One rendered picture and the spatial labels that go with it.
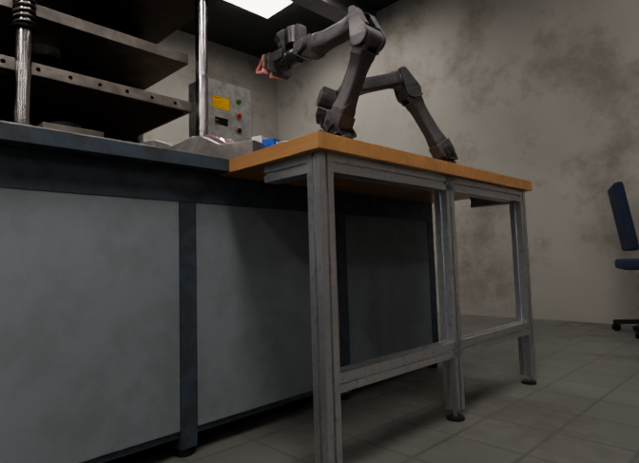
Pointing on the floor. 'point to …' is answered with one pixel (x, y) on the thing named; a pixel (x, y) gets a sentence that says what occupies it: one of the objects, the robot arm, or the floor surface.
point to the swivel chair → (624, 240)
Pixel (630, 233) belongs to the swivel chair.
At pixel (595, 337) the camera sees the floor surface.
